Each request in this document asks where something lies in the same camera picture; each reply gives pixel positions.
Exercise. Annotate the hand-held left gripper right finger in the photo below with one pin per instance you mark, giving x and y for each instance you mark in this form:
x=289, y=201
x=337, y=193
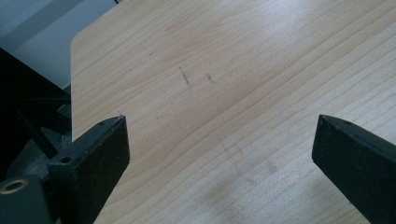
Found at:
x=358, y=161

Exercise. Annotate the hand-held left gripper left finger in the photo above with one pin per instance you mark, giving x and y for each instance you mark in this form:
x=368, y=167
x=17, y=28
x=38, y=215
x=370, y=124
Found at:
x=93, y=161

